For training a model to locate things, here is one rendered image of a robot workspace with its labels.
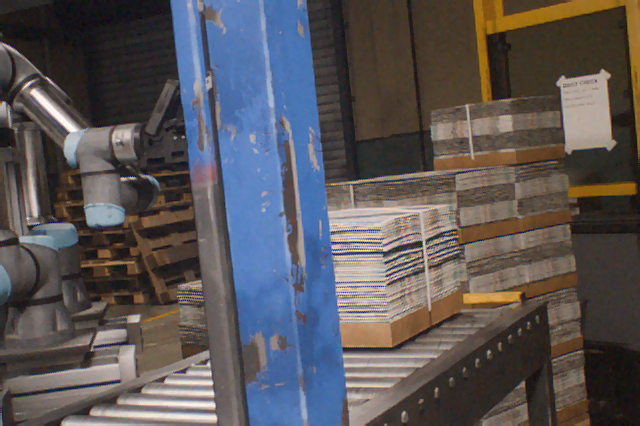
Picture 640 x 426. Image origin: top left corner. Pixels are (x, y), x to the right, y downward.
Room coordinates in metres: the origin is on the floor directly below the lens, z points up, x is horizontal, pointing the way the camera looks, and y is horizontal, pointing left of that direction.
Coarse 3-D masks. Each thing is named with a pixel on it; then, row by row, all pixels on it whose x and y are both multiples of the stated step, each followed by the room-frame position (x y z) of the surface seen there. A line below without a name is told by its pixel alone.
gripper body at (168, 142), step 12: (168, 120) 1.83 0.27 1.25; (144, 132) 1.86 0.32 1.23; (168, 132) 1.83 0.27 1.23; (180, 132) 1.82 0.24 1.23; (144, 144) 1.86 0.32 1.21; (156, 144) 1.85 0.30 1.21; (168, 144) 1.82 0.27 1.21; (180, 144) 1.82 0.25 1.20; (144, 156) 1.85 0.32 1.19; (156, 156) 1.85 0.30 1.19; (168, 156) 1.82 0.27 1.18; (180, 156) 1.82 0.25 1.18
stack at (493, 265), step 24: (480, 240) 3.21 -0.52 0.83; (504, 240) 3.26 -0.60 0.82; (480, 264) 3.17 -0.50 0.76; (504, 264) 3.25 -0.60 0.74; (192, 288) 2.77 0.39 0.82; (480, 288) 3.16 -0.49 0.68; (504, 288) 3.24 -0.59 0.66; (192, 312) 2.79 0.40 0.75; (192, 336) 2.79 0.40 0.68; (504, 408) 3.19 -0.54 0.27
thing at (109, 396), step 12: (192, 360) 1.81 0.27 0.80; (204, 360) 1.80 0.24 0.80; (156, 372) 1.73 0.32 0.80; (168, 372) 1.72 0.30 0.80; (180, 372) 1.73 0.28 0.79; (120, 384) 1.65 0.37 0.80; (132, 384) 1.65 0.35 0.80; (144, 384) 1.64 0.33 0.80; (96, 396) 1.58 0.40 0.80; (108, 396) 1.57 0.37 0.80; (60, 408) 1.52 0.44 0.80; (72, 408) 1.51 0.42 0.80; (84, 408) 1.51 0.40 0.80; (36, 420) 1.46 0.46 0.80; (48, 420) 1.45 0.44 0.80; (60, 420) 1.46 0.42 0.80
